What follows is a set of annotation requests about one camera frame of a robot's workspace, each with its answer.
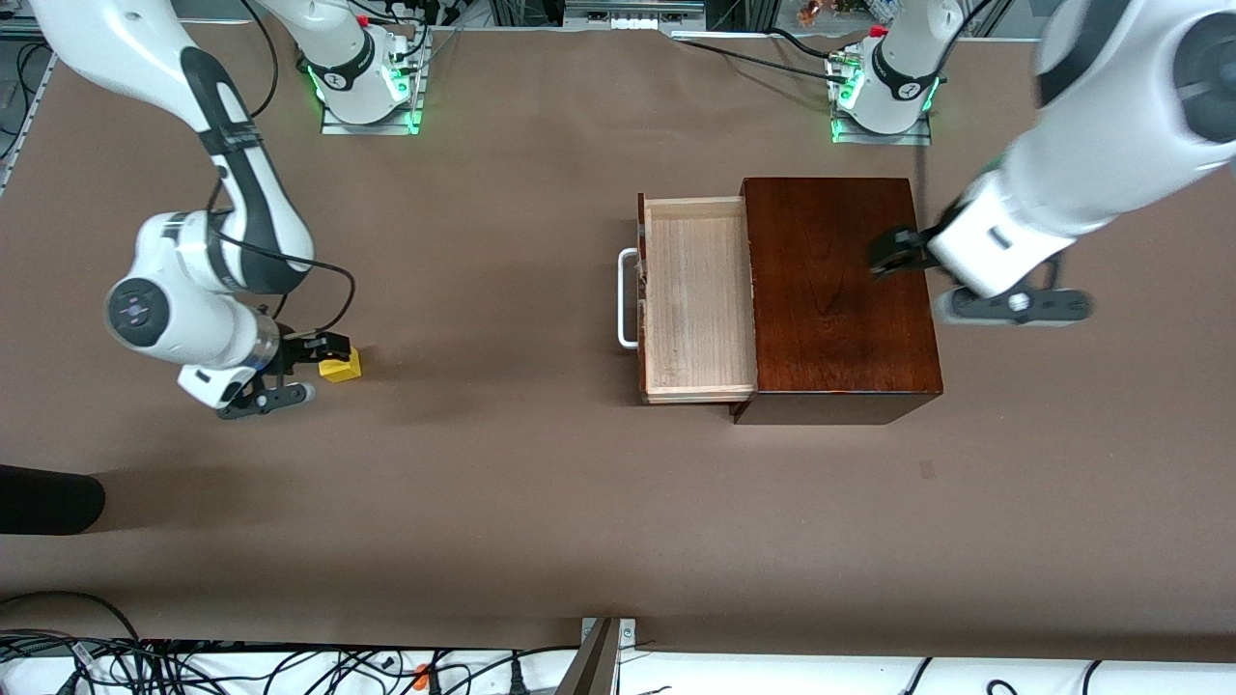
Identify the light wood drawer white handle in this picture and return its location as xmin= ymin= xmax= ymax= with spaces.
xmin=617 ymin=193 xmax=760 ymax=406

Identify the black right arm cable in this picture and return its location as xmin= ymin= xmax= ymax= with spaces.
xmin=239 ymin=0 xmax=282 ymax=123

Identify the black cable on tabletop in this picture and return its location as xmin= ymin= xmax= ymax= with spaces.
xmin=674 ymin=27 xmax=843 ymax=99

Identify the black looped floor cable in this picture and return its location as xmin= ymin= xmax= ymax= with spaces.
xmin=0 ymin=590 xmax=148 ymax=695

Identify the aluminium edge rail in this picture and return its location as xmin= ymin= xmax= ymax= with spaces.
xmin=0 ymin=39 xmax=61 ymax=199

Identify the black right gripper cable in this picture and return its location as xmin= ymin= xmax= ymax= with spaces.
xmin=207 ymin=207 xmax=357 ymax=335

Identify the aluminium frame bracket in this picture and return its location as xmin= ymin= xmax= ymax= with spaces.
xmin=555 ymin=617 xmax=639 ymax=695

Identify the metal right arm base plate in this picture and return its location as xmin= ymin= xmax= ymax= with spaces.
xmin=321 ymin=27 xmax=427 ymax=137

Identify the black cylindrical object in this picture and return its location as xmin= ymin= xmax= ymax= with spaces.
xmin=0 ymin=464 xmax=106 ymax=536

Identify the dark brown wooden cabinet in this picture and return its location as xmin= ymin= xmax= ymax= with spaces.
xmin=731 ymin=177 xmax=945 ymax=427

